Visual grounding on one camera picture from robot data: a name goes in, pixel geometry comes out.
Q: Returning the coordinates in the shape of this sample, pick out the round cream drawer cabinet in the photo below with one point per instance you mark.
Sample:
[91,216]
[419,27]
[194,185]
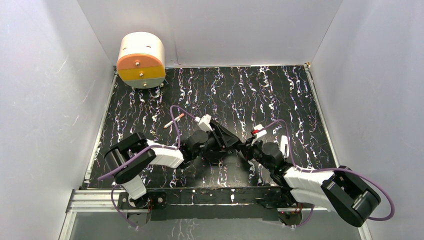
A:
[141,61]

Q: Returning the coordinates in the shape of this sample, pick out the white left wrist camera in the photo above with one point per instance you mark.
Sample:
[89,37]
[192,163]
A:
[203,123]

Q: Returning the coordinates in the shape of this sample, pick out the pink white marker pen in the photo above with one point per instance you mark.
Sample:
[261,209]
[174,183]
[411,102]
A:
[174,120]

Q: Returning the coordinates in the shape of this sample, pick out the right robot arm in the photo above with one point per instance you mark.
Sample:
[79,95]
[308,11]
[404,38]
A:
[337,190]

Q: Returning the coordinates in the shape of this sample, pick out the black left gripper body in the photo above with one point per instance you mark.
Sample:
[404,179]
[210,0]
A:
[218,137]

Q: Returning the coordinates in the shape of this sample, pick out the aluminium front rail frame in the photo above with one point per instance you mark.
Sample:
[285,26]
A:
[225,213]

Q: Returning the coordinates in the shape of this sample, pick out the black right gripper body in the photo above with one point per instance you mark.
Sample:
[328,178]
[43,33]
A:
[253,150]

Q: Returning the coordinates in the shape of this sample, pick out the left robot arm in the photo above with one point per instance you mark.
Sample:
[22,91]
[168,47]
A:
[129,157]

